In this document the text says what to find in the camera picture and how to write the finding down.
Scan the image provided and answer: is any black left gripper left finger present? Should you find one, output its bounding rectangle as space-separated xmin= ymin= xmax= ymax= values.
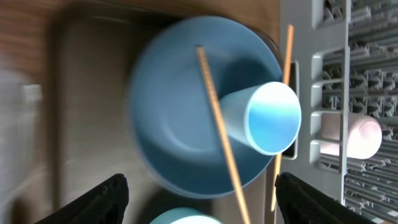
xmin=36 ymin=174 xmax=129 ymax=224

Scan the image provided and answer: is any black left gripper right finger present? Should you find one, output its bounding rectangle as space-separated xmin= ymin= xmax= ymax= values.
xmin=275 ymin=172 xmax=373 ymax=224

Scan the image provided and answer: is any pink cup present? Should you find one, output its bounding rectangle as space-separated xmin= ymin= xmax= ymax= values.
xmin=320 ymin=111 xmax=383 ymax=160

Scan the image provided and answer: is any right wooden chopstick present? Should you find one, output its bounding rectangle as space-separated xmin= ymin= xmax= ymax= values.
xmin=271 ymin=24 xmax=294 ymax=212

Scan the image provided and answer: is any light blue cup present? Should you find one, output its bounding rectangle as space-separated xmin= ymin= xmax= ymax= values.
xmin=220 ymin=82 xmax=302 ymax=156

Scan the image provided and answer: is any left wooden chopstick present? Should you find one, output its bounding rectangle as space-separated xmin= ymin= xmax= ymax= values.
xmin=196 ymin=46 xmax=251 ymax=224

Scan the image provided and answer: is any light blue bowl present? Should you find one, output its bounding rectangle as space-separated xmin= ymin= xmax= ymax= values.
xmin=150 ymin=207 xmax=221 ymax=224

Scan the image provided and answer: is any grey dishwasher rack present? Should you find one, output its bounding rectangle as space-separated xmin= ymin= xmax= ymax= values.
xmin=280 ymin=0 xmax=397 ymax=223

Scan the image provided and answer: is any brown serving tray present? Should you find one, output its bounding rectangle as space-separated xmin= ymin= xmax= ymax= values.
xmin=46 ymin=6 xmax=280 ymax=224

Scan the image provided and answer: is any dark blue plate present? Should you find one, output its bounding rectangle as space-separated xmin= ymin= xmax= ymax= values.
xmin=129 ymin=16 xmax=282 ymax=198

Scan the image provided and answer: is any wooden chopstick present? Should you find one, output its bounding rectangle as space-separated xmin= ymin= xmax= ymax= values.
xmin=196 ymin=46 xmax=251 ymax=224
xmin=271 ymin=24 xmax=294 ymax=212

